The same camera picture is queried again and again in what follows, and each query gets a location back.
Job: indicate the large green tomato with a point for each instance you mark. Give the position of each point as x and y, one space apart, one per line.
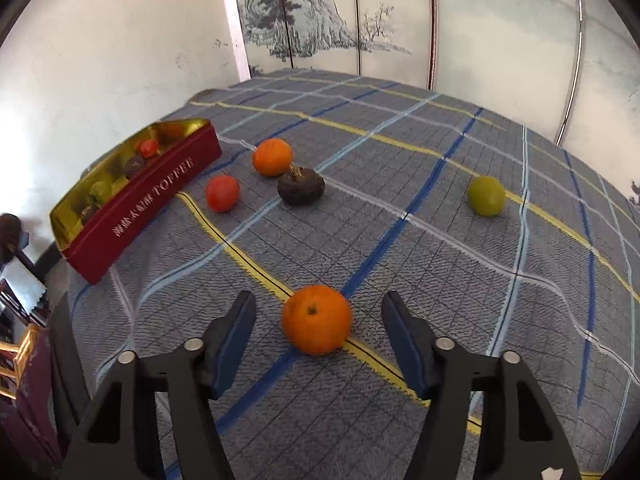
101 192

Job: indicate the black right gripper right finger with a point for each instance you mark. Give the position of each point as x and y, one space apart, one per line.
520 435

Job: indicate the small green tomato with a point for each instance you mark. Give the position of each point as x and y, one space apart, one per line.
486 196

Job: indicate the painted folding screen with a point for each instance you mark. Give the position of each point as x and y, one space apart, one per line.
568 69

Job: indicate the orange tangerine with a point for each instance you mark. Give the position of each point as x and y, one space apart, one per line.
272 157
316 320

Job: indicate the brown water chestnut right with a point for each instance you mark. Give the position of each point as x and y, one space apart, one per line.
300 186

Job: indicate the small red cherry tomato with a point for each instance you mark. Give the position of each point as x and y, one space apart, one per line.
149 148

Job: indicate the plaid grey tablecloth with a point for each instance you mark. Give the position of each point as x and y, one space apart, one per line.
554 277

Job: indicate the red gold toffee tin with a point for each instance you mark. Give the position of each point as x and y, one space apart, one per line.
90 237

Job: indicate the dark brown water chestnut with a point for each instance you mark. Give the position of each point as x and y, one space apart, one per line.
133 166

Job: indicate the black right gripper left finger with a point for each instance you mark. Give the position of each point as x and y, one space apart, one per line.
118 437

